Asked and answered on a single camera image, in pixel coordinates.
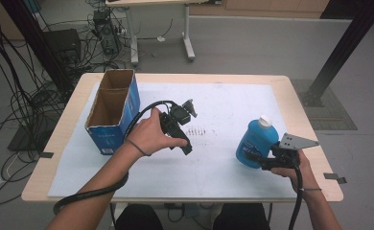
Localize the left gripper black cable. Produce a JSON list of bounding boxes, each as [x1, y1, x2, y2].
[[53, 100, 176, 216]]

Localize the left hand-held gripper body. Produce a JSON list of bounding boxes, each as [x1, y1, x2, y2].
[[158, 99, 199, 141]]

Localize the blue cardboard box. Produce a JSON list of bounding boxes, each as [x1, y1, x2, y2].
[[84, 68, 141, 156]]

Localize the blue bottle with white cap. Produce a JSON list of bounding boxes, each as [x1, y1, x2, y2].
[[235, 114, 280, 170]]

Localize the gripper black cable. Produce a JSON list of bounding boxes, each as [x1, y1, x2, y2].
[[287, 164, 305, 230], [53, 100, 176, 216]]

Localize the black equipment case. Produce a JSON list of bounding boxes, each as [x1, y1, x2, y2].
[[42, 28, 82, 65]]

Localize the white desk with metal legs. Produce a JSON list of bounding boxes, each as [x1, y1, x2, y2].
[[105, 0, 222, 66]]

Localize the black band on left wrist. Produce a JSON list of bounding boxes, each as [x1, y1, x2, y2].
[[124, 137, 152, 157]]

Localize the person's leg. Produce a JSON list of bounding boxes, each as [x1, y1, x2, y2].
[[212, 203, 270, 230], [115, 204, 165, 230]]

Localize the white table mat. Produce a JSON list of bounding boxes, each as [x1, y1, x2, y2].
[[47, 81, 299, 199]]

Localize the person's right leg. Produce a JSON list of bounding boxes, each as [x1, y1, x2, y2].
[[212, 203, 270, 230]]

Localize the person's left leg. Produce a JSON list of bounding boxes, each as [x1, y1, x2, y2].
[[115, 204, 165, 230]]

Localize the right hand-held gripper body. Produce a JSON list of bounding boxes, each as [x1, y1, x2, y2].
[[278, 131, 320, 170]]

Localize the person's left hand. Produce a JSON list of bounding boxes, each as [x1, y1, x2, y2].
[[125, 106, 189, 157]]

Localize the black floor plate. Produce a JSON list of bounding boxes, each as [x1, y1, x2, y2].
[[7, 123, 54, 152]]

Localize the black computer tower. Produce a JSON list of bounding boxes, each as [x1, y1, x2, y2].
[[92, 9, 121, 56]]

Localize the tangle of black cables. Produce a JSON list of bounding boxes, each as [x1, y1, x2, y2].
[[0, 0, 127, 207]]

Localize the person's right hand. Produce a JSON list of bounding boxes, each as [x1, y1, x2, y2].
[[270, 149, 322, 193]]

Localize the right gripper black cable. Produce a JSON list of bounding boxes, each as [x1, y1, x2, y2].
[[287, 164, 305, 230]]

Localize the black metal stand with base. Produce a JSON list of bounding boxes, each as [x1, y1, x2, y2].
[[299, 0, 374, 108]]

